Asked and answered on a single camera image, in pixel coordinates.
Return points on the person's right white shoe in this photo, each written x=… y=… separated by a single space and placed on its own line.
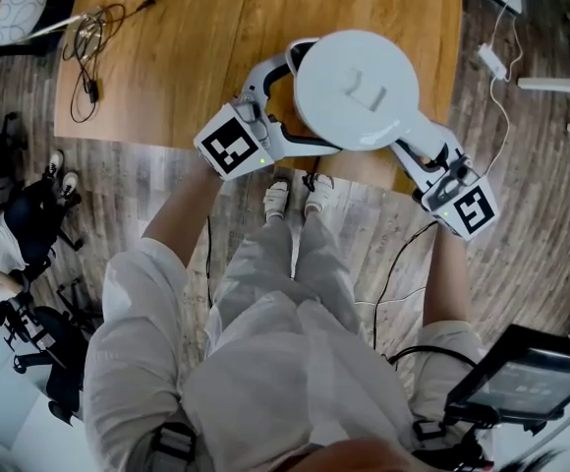
x=318 y=194

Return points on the white electric kettle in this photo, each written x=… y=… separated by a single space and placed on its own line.
x=359 y=91

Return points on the person's left forearm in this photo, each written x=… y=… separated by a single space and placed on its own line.
x=182 y=207

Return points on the white power adapter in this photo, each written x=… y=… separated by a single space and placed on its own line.
x=493 y=61

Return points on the person's right forearm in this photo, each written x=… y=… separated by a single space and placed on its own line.
x=447 y=273

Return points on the person's white shirt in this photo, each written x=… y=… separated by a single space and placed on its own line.
x=285 y=386

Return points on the person's left white shoe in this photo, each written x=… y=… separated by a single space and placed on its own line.
x=276 y=199

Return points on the person's light grey trousers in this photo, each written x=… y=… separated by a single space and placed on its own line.
x=275 y=263

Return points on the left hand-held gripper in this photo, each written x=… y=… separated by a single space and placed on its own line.
x=228 y=148

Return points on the person's white shoe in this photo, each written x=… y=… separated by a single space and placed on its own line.
x=318 y=194
x=276 y=199

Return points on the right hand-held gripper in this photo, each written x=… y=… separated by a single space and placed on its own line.
x=467 y=207

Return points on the black tablet screen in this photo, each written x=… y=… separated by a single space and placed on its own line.
x=526 y=376

